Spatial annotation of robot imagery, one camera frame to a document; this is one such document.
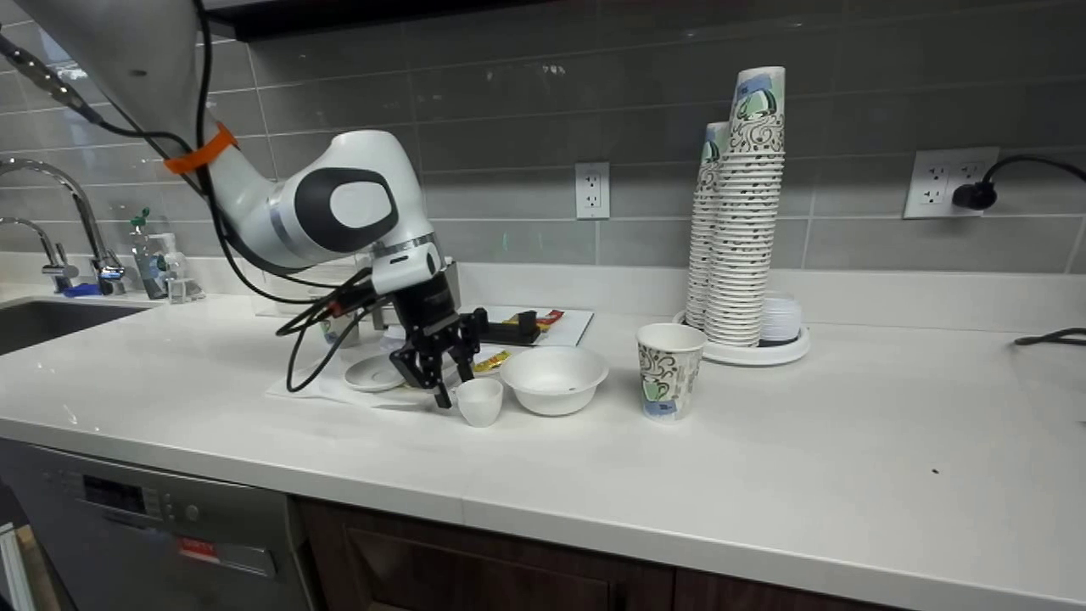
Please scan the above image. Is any small white espresso cup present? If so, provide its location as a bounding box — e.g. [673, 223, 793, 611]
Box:
[452, 377, 507, 429]

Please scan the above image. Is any chrome sink faucet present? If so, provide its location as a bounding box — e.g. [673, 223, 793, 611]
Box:
[0, 153, 130, 298]

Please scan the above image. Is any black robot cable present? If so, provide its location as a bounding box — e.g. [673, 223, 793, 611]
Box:
[0, 0, 392, 398]

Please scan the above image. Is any tall paper cup stack right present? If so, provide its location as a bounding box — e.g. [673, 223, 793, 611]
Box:
[706, 65, 787, 348]

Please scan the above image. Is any tall paper cup stack left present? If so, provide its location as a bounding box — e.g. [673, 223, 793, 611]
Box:
[687, 124, 727, 328]

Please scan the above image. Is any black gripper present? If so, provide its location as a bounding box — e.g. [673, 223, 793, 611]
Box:
[390, 274, 485, 410]

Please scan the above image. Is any patterned paper cup near bowl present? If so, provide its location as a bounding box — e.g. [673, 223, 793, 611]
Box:
[639, 322, 706, 419]

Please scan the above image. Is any small dish with yellow food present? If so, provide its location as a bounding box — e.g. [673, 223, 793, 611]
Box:
[470, 349, 512, 372]

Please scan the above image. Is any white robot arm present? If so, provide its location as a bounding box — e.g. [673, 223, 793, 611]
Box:
[2, 0, 485, 409]

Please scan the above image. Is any white wall outlet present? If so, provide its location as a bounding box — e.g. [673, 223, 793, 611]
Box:
[575, 164, 610, 222]

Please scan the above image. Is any stainless dishwasher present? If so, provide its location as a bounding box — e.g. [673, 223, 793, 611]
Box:
[0, 440, 317, 611]

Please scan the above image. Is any small white saucer plate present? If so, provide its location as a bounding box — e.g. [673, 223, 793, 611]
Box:
[346, 355, 404, 394]

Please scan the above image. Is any round white cup stack tray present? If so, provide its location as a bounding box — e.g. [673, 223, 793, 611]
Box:
[701, 298, 811, 367]

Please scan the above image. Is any orange cable strap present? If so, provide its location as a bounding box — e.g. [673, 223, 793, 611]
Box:
[162, 124, 240, 180]

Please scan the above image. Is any tall paper cup stack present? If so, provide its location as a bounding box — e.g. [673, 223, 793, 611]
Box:
[687, 124, 727, 328]
[706, 65, 787, 348]

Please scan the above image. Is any clear soap bottle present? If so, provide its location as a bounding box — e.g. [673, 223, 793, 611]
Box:
[130, 212, 202, 302]

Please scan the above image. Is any white outlet with plug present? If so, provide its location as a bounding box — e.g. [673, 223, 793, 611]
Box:
[904, 146, 997, 222]

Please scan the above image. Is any white bowl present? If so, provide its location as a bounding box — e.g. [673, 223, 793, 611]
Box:
[499, 348, 607, 419]

